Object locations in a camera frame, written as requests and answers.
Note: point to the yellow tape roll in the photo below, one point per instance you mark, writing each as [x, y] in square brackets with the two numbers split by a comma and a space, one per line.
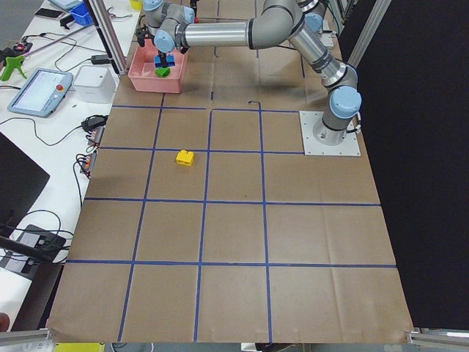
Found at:
[137, 5]

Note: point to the aluminium frame post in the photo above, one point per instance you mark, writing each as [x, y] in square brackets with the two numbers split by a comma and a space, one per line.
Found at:
[108, 36]

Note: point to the yellow toy block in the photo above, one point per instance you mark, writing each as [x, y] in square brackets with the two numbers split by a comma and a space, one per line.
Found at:
[185, 158]

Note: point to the grabber reach tool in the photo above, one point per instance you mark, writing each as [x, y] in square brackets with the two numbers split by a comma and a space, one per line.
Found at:
[53, 42]

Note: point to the black monitor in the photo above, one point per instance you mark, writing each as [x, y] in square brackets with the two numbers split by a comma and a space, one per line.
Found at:
[22, 181]

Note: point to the green plastic clamp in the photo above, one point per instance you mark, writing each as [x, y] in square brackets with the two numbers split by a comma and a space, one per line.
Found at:
[13, 63]

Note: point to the pink plastic box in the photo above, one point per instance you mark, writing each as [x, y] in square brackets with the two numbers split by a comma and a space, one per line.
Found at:
[146, 77]

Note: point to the white cube device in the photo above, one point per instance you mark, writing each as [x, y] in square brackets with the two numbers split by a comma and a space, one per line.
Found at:
[94, 84]

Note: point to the blue toy block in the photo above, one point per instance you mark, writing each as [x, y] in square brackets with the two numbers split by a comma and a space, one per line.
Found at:
[170, 61]

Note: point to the green toy block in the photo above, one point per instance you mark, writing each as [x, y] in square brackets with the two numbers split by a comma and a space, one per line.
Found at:
[162, 72]

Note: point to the teach pendant tablet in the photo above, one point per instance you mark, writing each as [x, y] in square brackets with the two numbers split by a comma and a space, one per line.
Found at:
[43, 91]

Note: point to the blue storage bin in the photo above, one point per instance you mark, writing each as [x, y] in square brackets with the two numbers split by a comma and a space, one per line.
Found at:
[81, 15]

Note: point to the black smartphone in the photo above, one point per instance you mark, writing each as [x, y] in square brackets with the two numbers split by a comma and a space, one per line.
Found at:
[49, 13]

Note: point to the brown paper table cover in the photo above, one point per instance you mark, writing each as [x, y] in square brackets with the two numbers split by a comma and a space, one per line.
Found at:
[255, 242]

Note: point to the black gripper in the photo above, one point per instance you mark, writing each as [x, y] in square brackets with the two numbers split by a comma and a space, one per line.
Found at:
[164, 57]

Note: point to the black power adapter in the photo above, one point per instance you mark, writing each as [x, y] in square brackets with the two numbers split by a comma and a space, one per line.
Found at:
[99, 60]

